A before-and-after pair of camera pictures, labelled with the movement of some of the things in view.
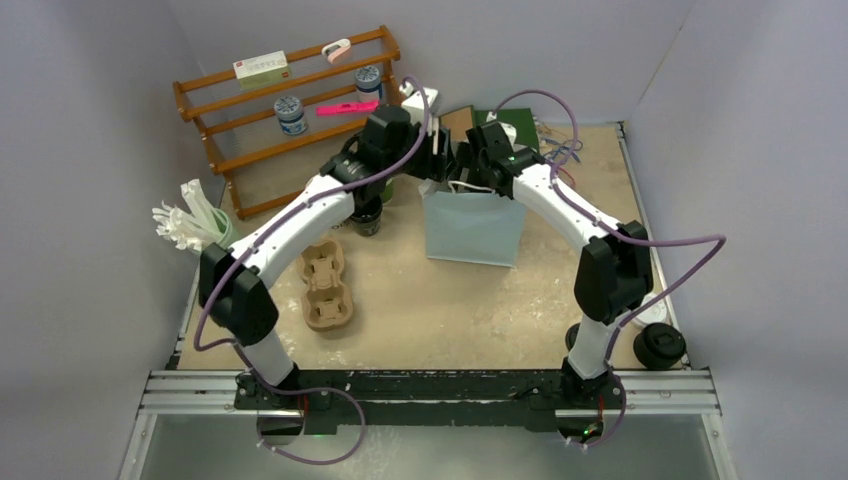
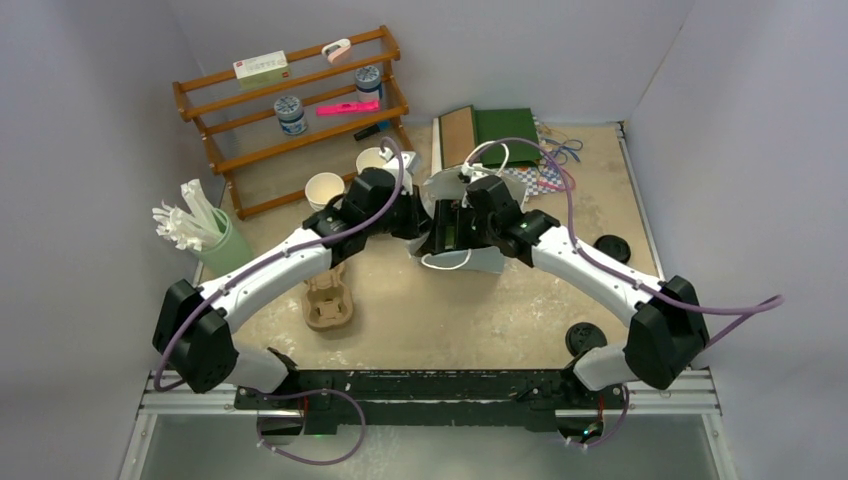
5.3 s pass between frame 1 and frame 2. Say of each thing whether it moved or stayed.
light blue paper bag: moved
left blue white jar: stayed
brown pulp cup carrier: stayed
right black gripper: moved
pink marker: stayed
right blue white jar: stayed
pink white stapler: stayed
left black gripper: moved
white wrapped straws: stayed
